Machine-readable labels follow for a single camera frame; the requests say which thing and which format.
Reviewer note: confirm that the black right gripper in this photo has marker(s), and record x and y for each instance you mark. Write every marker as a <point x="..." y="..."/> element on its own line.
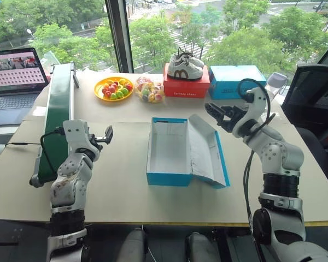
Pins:
<point x="231" y="121"/>

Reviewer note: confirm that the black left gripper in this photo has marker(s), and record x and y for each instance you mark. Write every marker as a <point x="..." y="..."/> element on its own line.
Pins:
<point x="95" y="142"/>

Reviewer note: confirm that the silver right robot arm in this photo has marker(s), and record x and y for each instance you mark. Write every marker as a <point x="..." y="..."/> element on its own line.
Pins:
<point x="280" y="158"/>

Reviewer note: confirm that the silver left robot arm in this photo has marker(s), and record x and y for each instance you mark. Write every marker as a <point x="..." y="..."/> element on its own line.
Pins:
<point x="67" y="185"/>

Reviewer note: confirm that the blue shoe box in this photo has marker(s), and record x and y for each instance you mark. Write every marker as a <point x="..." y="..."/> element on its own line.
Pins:
<point x="168" y="174"/>
<point x="235" y="76"/>

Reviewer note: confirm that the red shoe box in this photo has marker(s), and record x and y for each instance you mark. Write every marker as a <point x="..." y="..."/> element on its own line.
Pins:
<point x="186" y="88"/>

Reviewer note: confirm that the green conveyor belt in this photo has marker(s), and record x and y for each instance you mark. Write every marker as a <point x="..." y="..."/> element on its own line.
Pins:
<point x="58" y="109"/>

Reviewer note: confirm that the green toy fruit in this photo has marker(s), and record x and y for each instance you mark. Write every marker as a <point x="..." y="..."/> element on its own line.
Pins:
<point x="113" y="96"/>
<point x="119" y="94"/>

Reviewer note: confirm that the yellow plastic plate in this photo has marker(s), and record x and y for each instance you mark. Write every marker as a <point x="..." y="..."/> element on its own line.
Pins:
<point x="99" y="95"/>

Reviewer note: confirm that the red toy fruit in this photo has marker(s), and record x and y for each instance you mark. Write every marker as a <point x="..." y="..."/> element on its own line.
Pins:
<point x="108" y="93"/>
<point x="128" y="87"/>

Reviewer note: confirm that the yellow toy fruit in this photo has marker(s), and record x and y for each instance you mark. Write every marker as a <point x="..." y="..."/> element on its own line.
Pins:
<point x="123" y="81"/>

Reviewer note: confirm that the clear bag of toy fruit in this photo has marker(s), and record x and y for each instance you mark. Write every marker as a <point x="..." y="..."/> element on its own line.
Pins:
<point x="149" y="90"/>

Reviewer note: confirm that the black office chair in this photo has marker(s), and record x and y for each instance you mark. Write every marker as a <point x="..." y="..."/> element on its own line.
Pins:
<point x="311" y="90"/>

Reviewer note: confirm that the grey laptop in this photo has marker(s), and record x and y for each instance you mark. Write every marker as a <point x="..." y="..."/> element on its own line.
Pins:
<point x="15" y="73"/>

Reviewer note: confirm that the dark grey rounded shape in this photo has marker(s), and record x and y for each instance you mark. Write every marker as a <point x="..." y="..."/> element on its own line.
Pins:
<point x="201" y="247"/>
<point x="134" y="245"/>

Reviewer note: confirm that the black flat plate with screws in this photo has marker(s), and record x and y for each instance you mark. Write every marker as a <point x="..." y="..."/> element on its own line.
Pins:
<point x="13" y="240"/>

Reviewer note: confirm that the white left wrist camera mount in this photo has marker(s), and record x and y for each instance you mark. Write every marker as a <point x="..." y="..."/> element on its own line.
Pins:
<point x="75" y="131"/>

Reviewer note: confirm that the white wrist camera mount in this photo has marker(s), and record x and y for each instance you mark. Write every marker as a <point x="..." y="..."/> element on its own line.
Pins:
<point x="258" y="99"/>
<point x="75" y="131"/>

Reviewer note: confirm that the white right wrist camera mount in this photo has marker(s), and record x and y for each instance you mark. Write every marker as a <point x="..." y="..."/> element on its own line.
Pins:
<point x="258" y="99"/>

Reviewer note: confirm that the black window frame post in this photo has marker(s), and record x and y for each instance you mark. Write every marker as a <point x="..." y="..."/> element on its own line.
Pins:
<point x="119" y="35"/>

